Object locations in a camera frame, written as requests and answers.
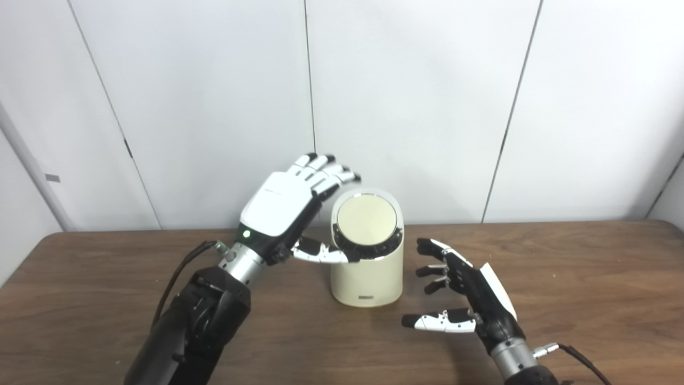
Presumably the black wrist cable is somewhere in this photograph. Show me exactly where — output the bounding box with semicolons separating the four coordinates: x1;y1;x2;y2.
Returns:
533;343;612;385
151;240;228;327

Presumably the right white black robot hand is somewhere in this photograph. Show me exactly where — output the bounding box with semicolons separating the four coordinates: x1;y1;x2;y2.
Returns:
402;238;527;356

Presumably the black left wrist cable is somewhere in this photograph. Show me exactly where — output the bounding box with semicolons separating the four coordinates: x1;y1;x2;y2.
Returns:
151;240;228;327

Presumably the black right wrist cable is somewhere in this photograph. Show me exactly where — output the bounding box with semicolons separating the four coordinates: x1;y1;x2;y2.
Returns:
533;343;612;385

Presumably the round cream bin lid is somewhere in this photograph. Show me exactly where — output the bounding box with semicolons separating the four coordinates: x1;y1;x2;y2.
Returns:
337;194;398;245

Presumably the cream-colored bin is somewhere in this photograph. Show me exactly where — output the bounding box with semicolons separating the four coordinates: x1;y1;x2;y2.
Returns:
330;187;404;307

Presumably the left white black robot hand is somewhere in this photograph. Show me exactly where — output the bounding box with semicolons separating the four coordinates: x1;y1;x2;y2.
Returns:
235;152;361;265

